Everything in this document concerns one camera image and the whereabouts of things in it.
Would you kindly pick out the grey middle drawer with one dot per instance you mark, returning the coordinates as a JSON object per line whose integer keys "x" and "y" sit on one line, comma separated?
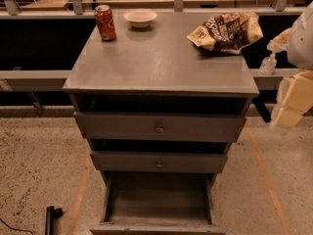
{"x": 158, "y": 162}

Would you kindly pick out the white paper bowl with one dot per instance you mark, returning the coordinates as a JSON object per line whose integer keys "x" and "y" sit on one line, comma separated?
{"x": 140, "y": 18}

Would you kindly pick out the grey open bottom drawer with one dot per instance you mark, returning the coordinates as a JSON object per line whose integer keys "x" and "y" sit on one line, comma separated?
{"x": 155, "y": 203}

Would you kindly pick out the orange soda can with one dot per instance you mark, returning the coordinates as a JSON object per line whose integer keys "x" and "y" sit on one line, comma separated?
{"x": 105, "y": 24}

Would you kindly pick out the black floor stand post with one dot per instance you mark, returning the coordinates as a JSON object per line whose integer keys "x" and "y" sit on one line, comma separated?
{"x": 51, "y": 214}

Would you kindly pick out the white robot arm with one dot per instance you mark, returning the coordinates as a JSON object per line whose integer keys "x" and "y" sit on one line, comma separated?
{"x": 300, "y": 42}

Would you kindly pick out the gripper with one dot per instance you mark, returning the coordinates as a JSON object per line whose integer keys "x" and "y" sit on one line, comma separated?
{"x": 301, "y": 41}

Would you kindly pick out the grey wooden drawer cabinet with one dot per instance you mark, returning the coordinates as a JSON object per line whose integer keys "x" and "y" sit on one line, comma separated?
{"x": 151, "y": 103}

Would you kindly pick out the grey top drawer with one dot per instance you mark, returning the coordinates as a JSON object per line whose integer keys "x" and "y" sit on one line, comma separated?
{"x": 164, "y": 128}

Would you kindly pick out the grey metal railing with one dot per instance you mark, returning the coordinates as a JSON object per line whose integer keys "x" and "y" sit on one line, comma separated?
{"x": 35, "y": 79}

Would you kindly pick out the brown chip bag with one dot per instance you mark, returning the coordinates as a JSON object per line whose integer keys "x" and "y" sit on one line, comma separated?
{"x": 228, "y": 33}

